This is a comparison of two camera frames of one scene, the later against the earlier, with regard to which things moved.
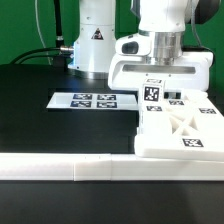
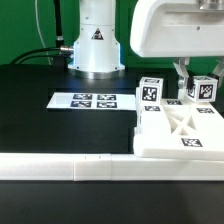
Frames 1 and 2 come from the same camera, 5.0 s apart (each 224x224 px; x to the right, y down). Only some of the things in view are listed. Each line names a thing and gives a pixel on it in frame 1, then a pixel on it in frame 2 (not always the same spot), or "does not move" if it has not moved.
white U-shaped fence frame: (90, 167) does not move
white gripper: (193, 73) → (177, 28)
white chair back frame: (187, 128) does not move
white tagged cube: (153, 91) does not move
